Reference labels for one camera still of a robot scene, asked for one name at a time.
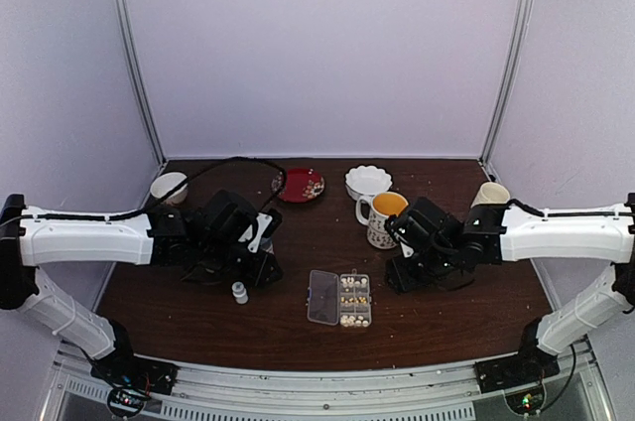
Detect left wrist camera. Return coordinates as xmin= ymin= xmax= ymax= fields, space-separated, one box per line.
xmin=238 ymin=210 xmax=283 ymax=253

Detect patterned mug yellow inside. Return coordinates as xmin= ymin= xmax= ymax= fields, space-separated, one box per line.
xmin=355 ymin=192 xmax=408 ymax=250

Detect small white bowl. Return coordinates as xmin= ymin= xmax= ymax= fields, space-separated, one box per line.
xmin=150 ymin=172 xmax=188 ymax=207

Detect white scalloped bowl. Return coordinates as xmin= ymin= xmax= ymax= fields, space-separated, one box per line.
xmin=344 ymin=165 xmax=393 ymax=201

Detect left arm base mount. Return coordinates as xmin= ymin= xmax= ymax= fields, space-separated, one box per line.
xmin=88 ymin=357 xmax=179 ymax=395

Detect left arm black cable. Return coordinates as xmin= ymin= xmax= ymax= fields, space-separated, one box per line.
xmin=19 ymin=156 xmax=290 ymax=223

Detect red patterned plate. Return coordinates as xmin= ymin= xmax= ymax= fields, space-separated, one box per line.
xmin=271 ymin=168 xmax=325 ymax=204

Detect yellow pills in organizer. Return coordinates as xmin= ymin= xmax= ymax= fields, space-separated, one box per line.
xmin=340 ymin=294 xmax=369 ymax=306

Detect grey lid pill bottle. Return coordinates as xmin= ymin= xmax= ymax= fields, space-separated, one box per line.
xmin=260 ymin=238 xmax=274 ymax=253

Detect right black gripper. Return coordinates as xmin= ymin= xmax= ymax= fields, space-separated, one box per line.
xmin=385 ymin=244 xmax=459 ymax=295

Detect white pills in organizer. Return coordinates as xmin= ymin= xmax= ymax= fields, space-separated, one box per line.
xmin=340 ymin=277 xmax=369 ymax=290

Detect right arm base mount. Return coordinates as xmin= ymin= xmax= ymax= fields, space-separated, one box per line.
xmin=474 ymin=354 xmax=560 ymax=393

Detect aluminium frame post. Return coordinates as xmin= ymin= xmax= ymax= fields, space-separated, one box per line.
xmin=113 ymin=0 xmax=167 ymax=167
xmin=479 ymin=0 xmax=535 ymax=174

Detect left aluminium frame post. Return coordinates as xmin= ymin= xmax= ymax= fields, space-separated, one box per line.
xmin=113 ymin=0 xmax=167 ymax=167

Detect front aluminium rail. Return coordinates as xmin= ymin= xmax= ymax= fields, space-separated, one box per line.
xmin=39 ymin=336 xmax=616 ymax=421

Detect small white bottle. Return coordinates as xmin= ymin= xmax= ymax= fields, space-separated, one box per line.
xmin=231 ymin=281 xmax=249 ymax=305

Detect cream pills in organizer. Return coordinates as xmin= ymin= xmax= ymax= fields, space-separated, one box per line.
xmin=339 ymin=314 xmax=371 ymax=328

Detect clear plastic pill organizer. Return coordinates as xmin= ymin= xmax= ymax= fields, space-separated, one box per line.
xmin=307 ymin=270 xmax=372 ymax=327

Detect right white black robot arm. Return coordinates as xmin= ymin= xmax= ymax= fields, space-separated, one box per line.
xmin=385 ymin=196 xmax=634 ymax=383

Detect right aluminium frame post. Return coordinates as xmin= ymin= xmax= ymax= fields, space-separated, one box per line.
xmin=479 ymin=0 xmax=535 ymax=174

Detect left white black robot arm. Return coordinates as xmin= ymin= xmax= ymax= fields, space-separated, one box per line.
xmin=1 ymin=190 xmax=283 ymax=385

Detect cream ribbed mug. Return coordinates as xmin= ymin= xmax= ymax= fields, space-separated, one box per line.
xmin=470 ymin=182 xmax=511 ymax=208

